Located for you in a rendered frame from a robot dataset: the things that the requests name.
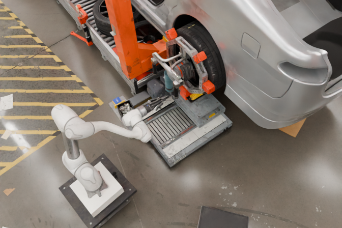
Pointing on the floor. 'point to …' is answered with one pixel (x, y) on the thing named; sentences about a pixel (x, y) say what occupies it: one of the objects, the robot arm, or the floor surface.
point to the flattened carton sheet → (292, 130)
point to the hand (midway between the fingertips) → (165, 97)
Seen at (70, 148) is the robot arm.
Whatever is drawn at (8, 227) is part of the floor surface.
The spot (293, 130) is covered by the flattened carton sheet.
